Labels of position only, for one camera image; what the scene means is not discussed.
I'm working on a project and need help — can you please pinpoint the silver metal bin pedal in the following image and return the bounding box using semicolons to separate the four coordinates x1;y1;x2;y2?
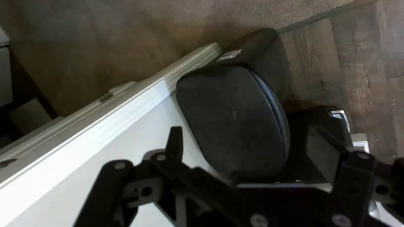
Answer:
328;107;371;153

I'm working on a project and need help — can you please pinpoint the white box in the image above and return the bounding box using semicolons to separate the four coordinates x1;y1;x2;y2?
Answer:
6;97;54;135

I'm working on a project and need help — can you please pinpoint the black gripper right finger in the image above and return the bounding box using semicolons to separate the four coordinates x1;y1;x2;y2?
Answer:
304;124;404;227

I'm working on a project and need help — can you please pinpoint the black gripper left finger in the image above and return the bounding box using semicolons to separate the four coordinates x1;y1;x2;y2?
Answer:
73;124;255;227

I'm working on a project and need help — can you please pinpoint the grey cabinet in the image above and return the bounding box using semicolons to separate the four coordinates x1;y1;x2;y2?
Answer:
0;25;15;108

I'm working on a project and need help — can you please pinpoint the black bin lid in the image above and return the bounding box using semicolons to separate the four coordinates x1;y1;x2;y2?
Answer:
174;63;292;183

